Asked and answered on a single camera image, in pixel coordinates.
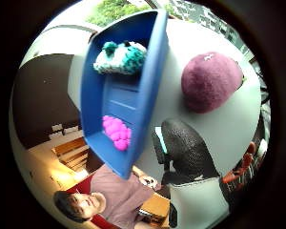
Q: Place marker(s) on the brown cardboard box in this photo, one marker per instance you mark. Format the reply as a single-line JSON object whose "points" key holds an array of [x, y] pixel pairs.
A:
{"points": [[155, 206]]}

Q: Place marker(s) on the blue plastic bin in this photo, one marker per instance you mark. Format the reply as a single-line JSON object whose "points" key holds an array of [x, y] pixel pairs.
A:
{"points": [[124, 101]]}

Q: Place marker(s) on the green trees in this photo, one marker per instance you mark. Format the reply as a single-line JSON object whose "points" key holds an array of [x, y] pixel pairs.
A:
{"points": [[114, 11]]}

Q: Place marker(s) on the purple plush ball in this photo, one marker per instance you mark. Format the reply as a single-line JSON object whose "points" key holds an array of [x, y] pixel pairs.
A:
{"points": [[209, 82]]}

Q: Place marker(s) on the pink plush toy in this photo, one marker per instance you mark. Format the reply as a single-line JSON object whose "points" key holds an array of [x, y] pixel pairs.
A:
{"points": [[117, 132]]}

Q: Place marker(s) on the teal and white plush toy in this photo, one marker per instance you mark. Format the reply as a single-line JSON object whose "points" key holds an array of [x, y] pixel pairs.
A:
{"points": [[121, 58]]}

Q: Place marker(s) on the orange red frame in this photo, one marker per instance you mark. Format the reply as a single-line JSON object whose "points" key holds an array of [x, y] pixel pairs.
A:
{"points": [[241, 168]]}

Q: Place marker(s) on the the person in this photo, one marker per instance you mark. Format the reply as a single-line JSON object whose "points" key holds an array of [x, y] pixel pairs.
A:
{"points": [[117, 194]]}

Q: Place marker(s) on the wooden slatted bench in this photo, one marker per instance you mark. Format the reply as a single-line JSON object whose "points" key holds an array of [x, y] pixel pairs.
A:
{"points": [[71, 154]]}

